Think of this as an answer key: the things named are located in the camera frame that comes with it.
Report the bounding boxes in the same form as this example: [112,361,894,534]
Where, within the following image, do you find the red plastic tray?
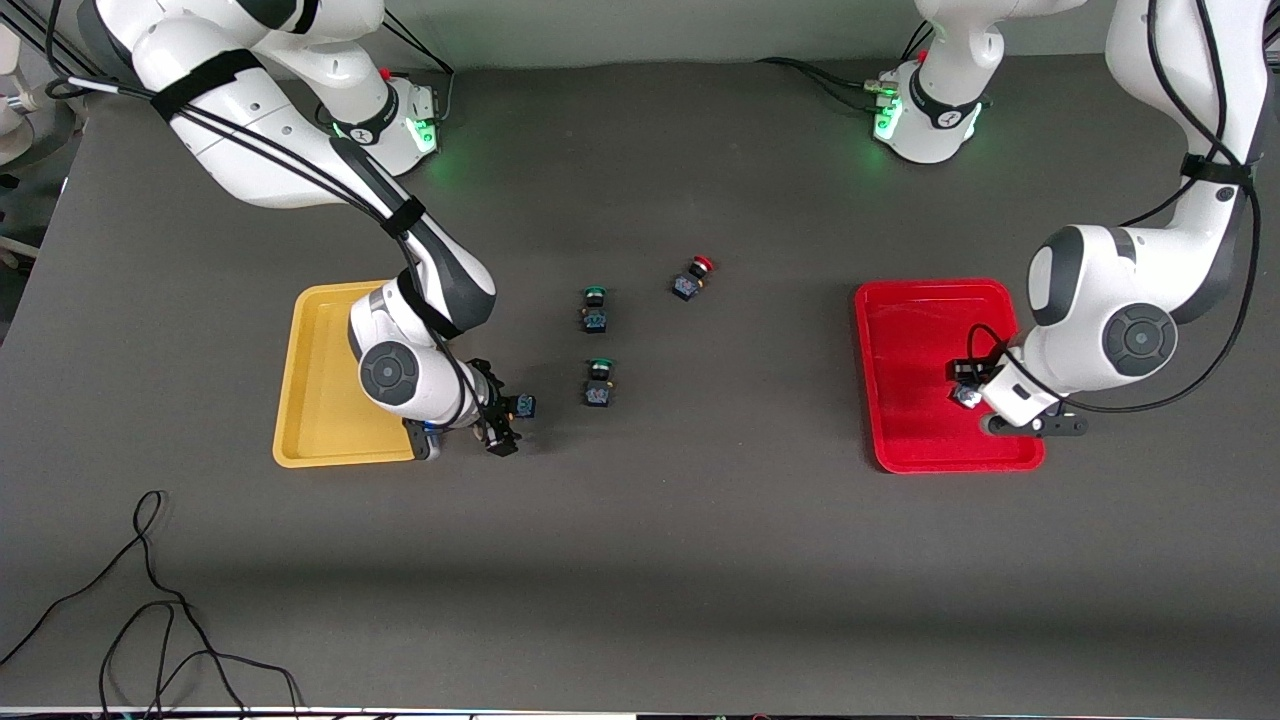
[853,278,1047,474]

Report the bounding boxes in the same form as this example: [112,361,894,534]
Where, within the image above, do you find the yellow plastic tray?
[272,282,417,469]

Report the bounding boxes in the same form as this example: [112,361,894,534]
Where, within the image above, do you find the dark grey table mat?
[0,45,1280,716]

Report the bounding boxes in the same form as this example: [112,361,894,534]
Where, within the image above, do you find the white background fixture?
[0,25,81,169]

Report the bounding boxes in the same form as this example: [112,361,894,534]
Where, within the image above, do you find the left arm black cable harness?
[963,0,1263,416]

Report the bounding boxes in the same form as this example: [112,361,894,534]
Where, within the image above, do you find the arm black cable harness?
[963,0,1263,416]
[42,0,486,426]

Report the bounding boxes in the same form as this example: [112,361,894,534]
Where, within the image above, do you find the right arm black cable harness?
[42,0,486,426]

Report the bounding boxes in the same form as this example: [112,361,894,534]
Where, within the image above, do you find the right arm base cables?
[382,12,456,126]

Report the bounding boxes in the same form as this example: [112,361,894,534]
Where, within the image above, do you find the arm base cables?
[382,12,456,126]
[755,22,933,113]

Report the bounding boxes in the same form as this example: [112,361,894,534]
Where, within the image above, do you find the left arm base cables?
[755,22,933,113]

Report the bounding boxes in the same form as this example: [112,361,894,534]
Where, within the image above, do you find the thin black loose cable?
[0,490,301,716]

